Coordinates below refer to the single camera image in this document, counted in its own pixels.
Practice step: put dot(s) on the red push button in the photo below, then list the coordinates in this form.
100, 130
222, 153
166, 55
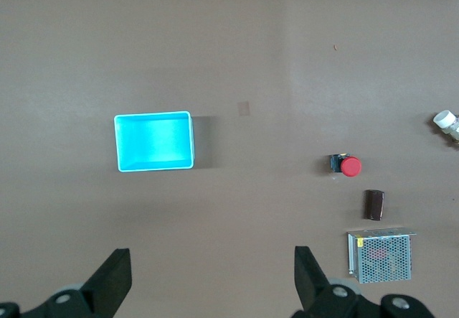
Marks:
350, 166

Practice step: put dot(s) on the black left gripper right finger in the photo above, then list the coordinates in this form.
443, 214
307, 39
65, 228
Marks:
315, 296

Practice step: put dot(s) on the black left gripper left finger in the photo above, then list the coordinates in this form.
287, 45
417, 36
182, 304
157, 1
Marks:
104, 289

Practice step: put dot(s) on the dark brown rectangular block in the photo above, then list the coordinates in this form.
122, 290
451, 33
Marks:
374, 206

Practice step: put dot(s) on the white-capped metal fitting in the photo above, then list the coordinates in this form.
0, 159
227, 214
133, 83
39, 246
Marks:
444, 118

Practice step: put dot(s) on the blue plastic box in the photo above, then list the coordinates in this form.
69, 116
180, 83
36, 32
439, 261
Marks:
154, 142

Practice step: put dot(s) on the metal mesh power supply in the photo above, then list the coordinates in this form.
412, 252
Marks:
382, 258

